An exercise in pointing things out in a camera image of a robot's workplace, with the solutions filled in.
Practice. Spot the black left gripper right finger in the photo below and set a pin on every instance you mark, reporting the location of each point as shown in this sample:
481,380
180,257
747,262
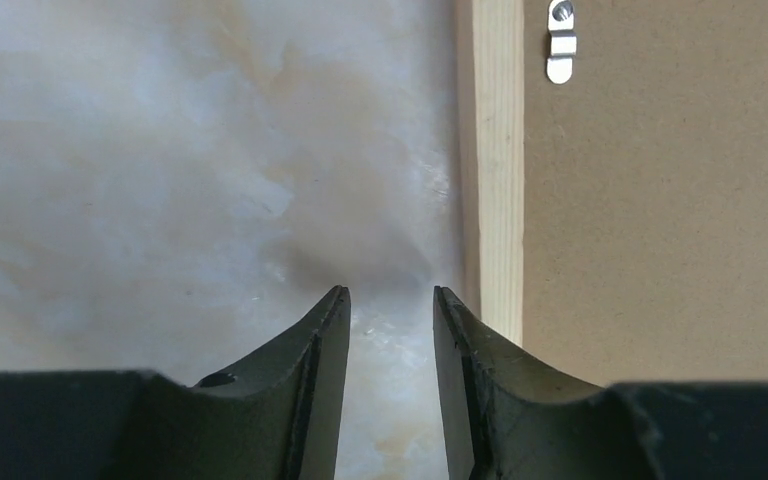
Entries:
508,415

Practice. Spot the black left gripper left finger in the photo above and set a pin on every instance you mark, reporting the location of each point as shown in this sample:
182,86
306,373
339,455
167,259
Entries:
274,414

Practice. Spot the brown cardboard backing board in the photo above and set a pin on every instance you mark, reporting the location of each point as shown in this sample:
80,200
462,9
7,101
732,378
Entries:
646,210

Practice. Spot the light wooden picture frame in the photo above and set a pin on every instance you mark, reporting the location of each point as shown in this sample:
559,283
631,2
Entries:
491,109

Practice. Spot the silver metal retaining clip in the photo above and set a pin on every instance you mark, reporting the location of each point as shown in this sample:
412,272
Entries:
563,41

